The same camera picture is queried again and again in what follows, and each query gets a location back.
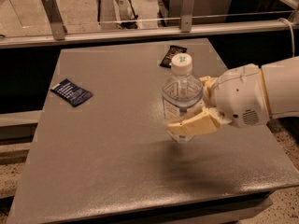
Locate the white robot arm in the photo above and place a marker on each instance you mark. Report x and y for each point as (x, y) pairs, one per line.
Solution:
(281, 86)

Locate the black rxbar chocolate wrapper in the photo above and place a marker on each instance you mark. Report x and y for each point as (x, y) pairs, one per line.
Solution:
(173, 50)

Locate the right metal rail bracket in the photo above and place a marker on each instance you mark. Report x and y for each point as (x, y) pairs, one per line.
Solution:
(186, 15)

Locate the blue snack bar wrapper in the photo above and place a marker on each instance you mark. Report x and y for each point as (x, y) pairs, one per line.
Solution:
(72, 93)

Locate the left metal rail bracket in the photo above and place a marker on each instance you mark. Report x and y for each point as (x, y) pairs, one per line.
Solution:
(55, 19)

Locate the metal rail bracket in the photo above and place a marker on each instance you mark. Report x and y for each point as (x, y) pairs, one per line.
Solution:
(55, 19)
(186, 15)

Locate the horizontal metal rail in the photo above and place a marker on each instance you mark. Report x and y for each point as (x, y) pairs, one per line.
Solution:
(141, 35)

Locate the clear plastic water bottle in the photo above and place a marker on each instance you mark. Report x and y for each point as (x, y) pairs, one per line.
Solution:
(182, 91)

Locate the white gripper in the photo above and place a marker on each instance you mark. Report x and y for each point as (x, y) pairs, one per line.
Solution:
(239, 93)

